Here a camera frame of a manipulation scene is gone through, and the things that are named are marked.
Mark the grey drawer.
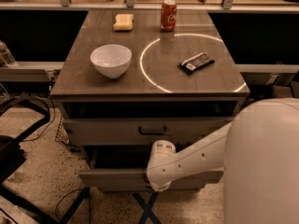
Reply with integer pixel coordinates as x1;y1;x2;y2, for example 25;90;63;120
78;146;225;192
63;117;232;146

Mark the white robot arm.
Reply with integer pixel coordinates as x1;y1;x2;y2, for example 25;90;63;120
147;98;299;224

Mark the grey drawer cabinet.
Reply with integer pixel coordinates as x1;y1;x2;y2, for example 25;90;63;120
50;9;250;193

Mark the grey top drawer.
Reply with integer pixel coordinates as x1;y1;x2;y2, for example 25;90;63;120
63;117;232;146

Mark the white ceramic bowl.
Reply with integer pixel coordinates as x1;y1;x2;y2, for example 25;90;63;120
90;44;132;78

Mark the yellow sponge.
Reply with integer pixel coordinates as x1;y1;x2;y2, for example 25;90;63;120
113;14;134;31

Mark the orange soda can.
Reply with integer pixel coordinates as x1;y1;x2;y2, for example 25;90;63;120
161;0;177;31

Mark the blue tape cross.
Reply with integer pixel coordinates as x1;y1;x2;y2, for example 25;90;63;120
133;192;162;224

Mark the black chair left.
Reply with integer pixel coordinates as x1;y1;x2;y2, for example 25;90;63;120
0;92;90;224

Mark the clear plastic bottle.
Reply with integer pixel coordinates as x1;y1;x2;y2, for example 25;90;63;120
0;40;18;67

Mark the black floor cable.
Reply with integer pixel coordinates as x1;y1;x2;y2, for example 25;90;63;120
54;189;93;224

